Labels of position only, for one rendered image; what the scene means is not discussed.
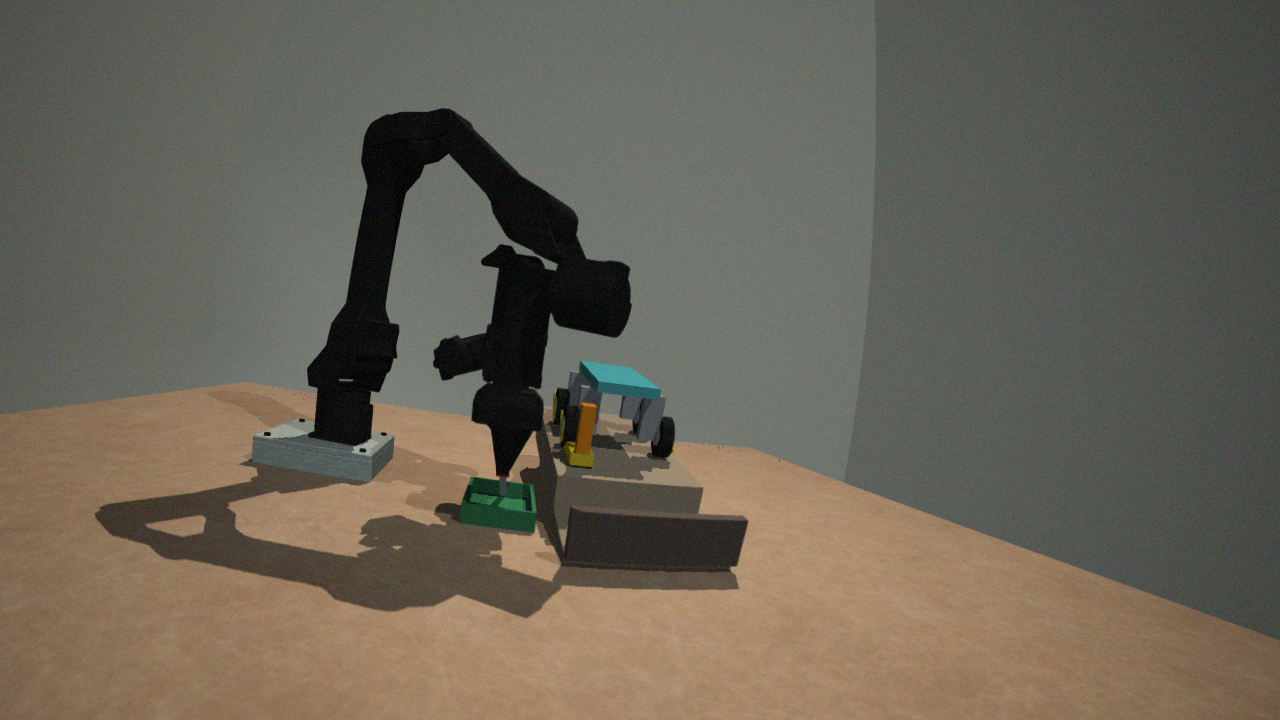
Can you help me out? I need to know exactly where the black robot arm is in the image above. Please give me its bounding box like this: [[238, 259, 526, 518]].
[[307, 108, 632, 446]]

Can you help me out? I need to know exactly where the green tray floor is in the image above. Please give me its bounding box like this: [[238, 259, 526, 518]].
[[468, 491, 530, 511]]

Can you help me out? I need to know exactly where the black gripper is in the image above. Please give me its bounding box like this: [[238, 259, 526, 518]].
[[471, 315, 549, 477]]

